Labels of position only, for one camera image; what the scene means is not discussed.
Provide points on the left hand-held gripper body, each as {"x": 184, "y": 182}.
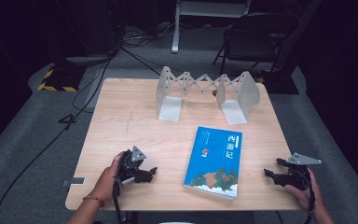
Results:
{"x": 127, "y": 165}

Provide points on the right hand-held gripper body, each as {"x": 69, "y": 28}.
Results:
{"x": 298, "y": 175}

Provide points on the blue book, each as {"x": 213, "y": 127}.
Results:
{"x": 214, "y": 161}

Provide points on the person's right hand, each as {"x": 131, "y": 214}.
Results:
{"x": 312, "y": 196}

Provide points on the person's left hand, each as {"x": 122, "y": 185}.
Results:
{"x": 107, "y": 183}

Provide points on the grey tape piece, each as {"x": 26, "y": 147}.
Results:
{"x": 74, "y": 181}

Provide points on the white expandable bookend rack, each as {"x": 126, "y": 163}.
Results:
{"x": 244, "y": 93}

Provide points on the black yellow striped stand base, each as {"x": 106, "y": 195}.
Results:
{"x": 62, "y": 79}

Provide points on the black metal stand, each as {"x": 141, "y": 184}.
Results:
{"x": 287, "y": 46}

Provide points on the black folding chair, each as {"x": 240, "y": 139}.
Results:
{"x": 258, "y": 40}

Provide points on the white desk frame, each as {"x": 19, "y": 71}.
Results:
{"x": 176, "y": 28}

